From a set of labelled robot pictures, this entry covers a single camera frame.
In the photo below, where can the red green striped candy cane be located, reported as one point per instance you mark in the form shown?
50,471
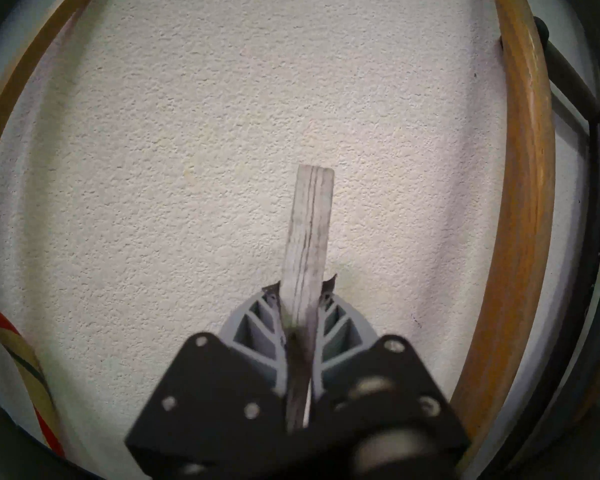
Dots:
30,374

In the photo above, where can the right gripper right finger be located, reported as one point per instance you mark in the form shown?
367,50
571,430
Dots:
380,359

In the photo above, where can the weathered grey wooden stick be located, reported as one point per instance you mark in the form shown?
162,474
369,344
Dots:
307,234

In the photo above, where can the black tool with grey crossbar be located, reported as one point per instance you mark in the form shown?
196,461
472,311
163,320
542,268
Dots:
572,79

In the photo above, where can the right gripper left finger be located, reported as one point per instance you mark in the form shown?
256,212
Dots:
220,399

